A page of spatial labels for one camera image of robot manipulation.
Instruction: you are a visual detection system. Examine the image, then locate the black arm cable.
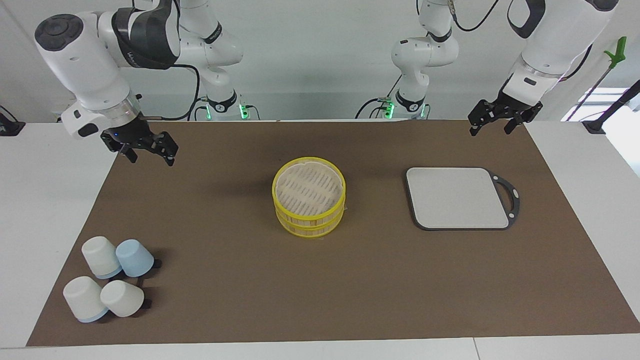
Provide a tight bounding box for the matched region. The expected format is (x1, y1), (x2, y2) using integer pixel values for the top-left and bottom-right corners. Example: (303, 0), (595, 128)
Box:
(449, 0), (594, 82)
(145, 64), (201, 122)

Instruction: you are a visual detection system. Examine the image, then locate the grey cutting board dark rim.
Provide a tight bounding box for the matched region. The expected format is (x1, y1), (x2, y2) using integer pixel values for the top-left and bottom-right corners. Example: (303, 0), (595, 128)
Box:
(405, 167), (521, 231)

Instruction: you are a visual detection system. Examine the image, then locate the brown table mat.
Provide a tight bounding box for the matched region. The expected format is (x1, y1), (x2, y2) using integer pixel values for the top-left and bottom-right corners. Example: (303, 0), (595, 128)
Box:
(26, 119), (640, 347)

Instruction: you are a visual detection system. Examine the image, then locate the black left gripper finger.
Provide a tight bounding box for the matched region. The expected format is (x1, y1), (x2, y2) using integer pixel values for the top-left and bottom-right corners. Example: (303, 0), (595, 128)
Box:
(468, 100), (501, 137)
(504, 102), (544, 135)

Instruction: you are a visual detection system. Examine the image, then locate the black table clamp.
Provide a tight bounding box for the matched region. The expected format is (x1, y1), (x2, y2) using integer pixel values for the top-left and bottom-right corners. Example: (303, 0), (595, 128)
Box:
(0, 105), (26, 137)

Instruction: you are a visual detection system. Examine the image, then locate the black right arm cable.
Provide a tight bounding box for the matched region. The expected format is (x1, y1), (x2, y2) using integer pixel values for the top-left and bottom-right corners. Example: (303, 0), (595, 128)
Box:
(145, 64), (201, 122)

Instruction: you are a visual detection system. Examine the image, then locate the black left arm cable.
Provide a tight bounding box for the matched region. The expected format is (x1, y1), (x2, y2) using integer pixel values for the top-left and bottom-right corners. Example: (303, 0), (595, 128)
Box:
(449, 0), (594, 82)

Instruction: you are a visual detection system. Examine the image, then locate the yellow bamboo steamer basket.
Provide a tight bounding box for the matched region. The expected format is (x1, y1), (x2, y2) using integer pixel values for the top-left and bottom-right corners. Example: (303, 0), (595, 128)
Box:
(275, 207), (346, 239)

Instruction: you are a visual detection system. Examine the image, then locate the white cup blue rim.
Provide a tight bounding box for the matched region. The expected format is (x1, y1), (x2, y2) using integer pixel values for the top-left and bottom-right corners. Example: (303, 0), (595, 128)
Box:
(63, 276), (109, 323)

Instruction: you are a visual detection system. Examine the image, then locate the green tipped grey pole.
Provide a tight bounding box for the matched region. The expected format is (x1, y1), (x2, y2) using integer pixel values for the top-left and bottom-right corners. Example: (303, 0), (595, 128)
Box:
(564, 36), (627, 122)

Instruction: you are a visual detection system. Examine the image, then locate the yellow rimmed steamer lid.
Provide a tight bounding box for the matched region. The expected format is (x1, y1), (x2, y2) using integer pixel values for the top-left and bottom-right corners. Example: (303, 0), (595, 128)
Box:
(272, 157), (346, 226)

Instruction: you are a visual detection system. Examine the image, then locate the black base cable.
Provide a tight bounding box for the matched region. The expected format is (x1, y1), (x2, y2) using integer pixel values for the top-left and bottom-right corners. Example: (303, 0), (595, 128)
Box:
(355, 75), (403, 121)
(187, 96), (210, 122)

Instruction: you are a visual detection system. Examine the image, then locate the light blue cup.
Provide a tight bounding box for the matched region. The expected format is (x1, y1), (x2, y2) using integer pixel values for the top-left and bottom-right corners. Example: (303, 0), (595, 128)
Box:
(115, 239), (155, 278)

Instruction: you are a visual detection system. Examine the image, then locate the black pole with clamp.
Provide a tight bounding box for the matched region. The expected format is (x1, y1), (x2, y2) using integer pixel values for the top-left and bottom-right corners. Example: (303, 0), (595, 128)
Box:
(582, 80), (640, 135)

